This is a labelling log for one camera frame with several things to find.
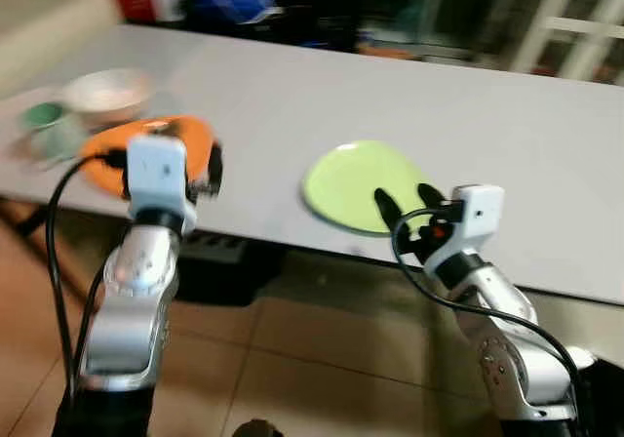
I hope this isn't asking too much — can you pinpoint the white window frame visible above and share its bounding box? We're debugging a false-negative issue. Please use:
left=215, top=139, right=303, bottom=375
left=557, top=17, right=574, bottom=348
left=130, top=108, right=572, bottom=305
left=507, top=0, right=624, bottom=82

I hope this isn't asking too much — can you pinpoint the white bowl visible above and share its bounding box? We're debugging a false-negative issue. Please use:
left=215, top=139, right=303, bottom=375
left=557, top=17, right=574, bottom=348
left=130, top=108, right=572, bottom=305
left=63, top=68, right=154, bottom=131

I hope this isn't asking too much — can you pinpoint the black box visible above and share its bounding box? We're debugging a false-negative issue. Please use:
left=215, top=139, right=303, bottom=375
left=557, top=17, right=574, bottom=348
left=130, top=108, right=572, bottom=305
left=178, top=230, right=286, bottom=306

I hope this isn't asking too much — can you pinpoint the black bulky object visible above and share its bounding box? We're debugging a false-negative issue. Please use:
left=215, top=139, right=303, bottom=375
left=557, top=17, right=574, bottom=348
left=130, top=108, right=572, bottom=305
left=575, top=357, right=624, bottom=437

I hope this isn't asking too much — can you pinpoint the orange bowl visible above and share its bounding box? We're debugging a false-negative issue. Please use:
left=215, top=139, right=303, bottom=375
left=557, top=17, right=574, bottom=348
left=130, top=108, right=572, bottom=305
left=80, top=115, right=217, bottom=199

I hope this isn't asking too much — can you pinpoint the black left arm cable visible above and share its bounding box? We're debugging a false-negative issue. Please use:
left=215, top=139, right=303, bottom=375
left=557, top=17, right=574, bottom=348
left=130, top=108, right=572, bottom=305
left=46, top=149, right=130, bottom=404

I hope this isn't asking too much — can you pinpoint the light green plate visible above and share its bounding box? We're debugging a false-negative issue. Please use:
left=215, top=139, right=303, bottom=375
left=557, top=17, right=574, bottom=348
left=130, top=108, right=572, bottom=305
left=302, top=141, right=437, bottom=235

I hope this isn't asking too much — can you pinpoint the green cup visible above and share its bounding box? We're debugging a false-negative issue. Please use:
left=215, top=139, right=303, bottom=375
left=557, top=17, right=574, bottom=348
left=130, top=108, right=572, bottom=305
left=15, top=102, right=87, bottom=165

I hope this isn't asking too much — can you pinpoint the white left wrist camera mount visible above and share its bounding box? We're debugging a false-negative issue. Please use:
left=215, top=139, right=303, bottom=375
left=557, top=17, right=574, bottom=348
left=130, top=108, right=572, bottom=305
left=125, top=135, right=189, bottom=228

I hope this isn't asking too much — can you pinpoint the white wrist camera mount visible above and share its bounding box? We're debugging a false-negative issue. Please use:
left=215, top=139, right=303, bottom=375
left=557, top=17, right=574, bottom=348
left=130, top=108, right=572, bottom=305
left=125, top=135, right=189, bottom=228
left=450, top=184, right=506, bottom=255

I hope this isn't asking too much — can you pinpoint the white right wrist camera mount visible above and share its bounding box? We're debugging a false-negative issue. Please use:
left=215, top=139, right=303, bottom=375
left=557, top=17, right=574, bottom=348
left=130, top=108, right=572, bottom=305
left=450, top=184, right=506, bottom=255

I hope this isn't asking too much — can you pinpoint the black robot foot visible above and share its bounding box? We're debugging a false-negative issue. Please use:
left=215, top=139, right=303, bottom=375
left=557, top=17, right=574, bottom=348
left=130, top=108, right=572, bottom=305
left=234, top=418, right=284, bottom=437

